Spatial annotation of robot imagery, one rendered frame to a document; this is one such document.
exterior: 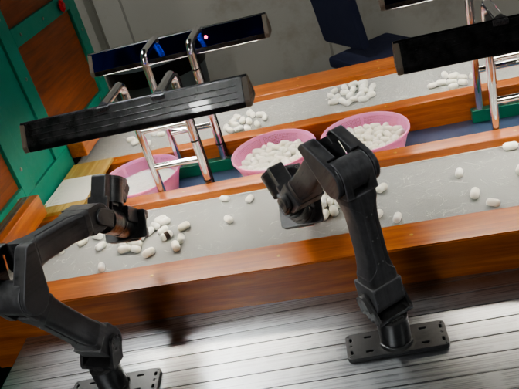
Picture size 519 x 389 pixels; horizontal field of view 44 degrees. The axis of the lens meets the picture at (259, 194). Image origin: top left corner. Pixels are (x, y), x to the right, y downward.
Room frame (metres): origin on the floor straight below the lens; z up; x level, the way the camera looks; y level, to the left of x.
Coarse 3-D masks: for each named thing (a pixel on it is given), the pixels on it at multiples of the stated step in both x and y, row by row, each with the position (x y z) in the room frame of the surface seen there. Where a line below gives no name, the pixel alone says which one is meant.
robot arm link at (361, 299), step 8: (360, 296) 0.97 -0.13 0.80; (408, 296) 0.97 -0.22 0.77; (360, 304) 0.97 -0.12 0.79; (368, 304) 0.95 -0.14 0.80; (400, 304) 0.97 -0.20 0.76; (408, 304) 0.96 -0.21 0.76; (368, 312) 0.95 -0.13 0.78; (376, 312) 0.95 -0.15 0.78; (384, 312) 0.96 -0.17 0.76; (392, 312) 0.96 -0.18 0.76; (400, 312) 0.95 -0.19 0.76; (376, 320) 0.94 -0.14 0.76; (384, 320) 0.94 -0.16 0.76
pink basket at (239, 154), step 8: (264, 136) 1.93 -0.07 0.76; (272, 136) 1.93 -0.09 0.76; (280, 136) 1.92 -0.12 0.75; (288, 136) 1.91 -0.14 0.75; (296, 136) 1.89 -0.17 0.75; (304, 136) 1.86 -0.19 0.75; (312, 136) 1.81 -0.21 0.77; (248, 144) 1.91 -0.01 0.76; (256, 144) 1.92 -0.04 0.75; (264, 144) 1.92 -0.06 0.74; (240, 152) 1.88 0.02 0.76; (248, 152) 1.89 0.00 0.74; (232, 160) 1.81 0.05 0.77; (240, 160) 1.86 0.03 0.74; (296, 160) 1.68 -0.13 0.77; (240, 168) 1.73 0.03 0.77
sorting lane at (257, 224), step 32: (448, 160) 1.48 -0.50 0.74; (480, 160) 1.43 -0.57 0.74; (512, 160) 1.39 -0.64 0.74; (256, 192) 1.62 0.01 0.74; (384, 192) 1.42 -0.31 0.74; (416, 192) 1.37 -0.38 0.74; (448, 192) 1.33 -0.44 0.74; (480, 192) 1.29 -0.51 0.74; (512, 192) 1.25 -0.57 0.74; (192, 224) 1.55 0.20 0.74; (224, 224) 1.50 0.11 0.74; (256, 224) 1.45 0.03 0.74; (320, 224) 1.36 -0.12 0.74; (384, 224) 1.28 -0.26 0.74; (64, 256) 1.58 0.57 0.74; (96, 256) 1.53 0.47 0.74; (128, 256) 1.48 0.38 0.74; (160, 256) 1.43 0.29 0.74; (192, 256) 1.39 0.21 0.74
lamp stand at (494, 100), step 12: (480, 12) 1.54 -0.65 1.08; (492, 12) 1.42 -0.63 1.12; (504, 24) 1.37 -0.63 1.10; (492, 60) 1.53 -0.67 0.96; (492, 72) 1.53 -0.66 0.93; (492, 84) 1.53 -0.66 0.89; (492, 96) 1.53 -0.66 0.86; (504, 96) 1.53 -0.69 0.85; (516, 96) 1.52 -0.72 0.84; (492, 108) 1.53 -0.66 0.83; (492, 120) 1.53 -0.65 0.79
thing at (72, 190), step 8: (88, 176) 1.99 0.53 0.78; (64, 184) 1.98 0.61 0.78; (72, 184) 1.96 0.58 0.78; (80, 184) 1.94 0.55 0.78; (88, 184) 1.92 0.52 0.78; (56, 192) 1.93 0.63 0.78; (64, 192) 1.92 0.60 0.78; (72, 192) 1.90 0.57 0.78; (80, 192) 1.88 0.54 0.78; (88, 192) 1.86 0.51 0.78; (48, 200) 1.90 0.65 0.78; (56, 200) 1.87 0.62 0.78; (64, 200) 1.86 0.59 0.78; (72, 200) 1.84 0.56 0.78; (80, 200) 1.82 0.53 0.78
